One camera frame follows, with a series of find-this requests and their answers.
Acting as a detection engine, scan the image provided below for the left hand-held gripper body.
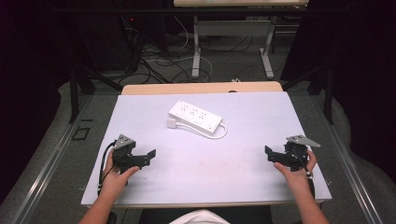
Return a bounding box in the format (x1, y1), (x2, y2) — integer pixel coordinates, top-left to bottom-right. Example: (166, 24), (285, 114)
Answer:
(112, 133), (148, 174)

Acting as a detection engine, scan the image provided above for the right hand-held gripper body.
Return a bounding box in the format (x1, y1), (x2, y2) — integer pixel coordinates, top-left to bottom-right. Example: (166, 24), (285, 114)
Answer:
(279, 134), (321, 173)

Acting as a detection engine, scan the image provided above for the person's right hand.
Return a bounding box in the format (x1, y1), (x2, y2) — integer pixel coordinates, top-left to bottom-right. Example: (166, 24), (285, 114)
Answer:
(273, 149), (318, 191)

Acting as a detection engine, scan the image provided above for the person's left hand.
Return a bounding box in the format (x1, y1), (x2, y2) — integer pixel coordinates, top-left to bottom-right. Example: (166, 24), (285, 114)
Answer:
(100, 151), (141, 201)

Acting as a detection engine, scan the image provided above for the white table board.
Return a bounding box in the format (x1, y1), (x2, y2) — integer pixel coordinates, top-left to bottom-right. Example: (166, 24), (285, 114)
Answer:
(80, 91), (332, 207)

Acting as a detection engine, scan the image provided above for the white power strip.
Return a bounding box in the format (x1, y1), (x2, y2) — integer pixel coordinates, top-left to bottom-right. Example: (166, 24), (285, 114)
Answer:
(168, 99), (224, 134)

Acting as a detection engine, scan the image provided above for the black metal stand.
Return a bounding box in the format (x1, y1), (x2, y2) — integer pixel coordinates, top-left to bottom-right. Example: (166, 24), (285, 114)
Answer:
(281, 60), (335, 126)
(50, 8), (124, 124)

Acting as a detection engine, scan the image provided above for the person's white shirt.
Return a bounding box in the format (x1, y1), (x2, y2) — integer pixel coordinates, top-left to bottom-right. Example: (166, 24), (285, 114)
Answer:
(169, 209), (232, 224)

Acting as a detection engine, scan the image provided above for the dark equipment cabinet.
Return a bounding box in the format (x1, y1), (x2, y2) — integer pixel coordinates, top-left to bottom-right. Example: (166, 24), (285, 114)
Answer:
(74, 12), (143, 73)

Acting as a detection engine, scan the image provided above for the white background desk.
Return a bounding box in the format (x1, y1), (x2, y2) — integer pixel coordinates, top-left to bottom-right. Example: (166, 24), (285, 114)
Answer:
(173, 0), (310, 80)

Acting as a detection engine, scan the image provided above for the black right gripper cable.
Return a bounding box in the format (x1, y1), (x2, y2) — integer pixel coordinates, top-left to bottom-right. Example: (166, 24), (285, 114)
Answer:
(289, 148), (316, 200)

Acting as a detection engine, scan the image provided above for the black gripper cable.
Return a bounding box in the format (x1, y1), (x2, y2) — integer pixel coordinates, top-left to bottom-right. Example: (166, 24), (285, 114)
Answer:
(289, 148), (316, 200)
(97, 141), (117, 197)

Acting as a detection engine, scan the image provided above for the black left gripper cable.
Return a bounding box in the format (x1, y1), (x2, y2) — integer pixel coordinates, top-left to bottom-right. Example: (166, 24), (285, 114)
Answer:
(97, 141), (117, 197)

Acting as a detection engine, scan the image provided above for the black floor socket frame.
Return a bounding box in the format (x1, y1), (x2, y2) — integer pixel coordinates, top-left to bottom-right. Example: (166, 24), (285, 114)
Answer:
(71, 126), (92, 142)

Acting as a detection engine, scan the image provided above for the aluminium floor rail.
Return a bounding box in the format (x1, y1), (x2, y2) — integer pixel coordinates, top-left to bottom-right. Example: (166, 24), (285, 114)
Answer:
(8, 93), (94, 224)
(311, 93), (385, 224)

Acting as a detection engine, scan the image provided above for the white power strip cable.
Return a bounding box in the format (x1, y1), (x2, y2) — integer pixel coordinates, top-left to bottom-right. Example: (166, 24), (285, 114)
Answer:
(174, 119), (229, 140)

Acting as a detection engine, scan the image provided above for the tangle of floor cables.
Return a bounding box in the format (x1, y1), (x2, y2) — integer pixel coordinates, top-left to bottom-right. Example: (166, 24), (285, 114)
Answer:
(120, 15), (256, 86)

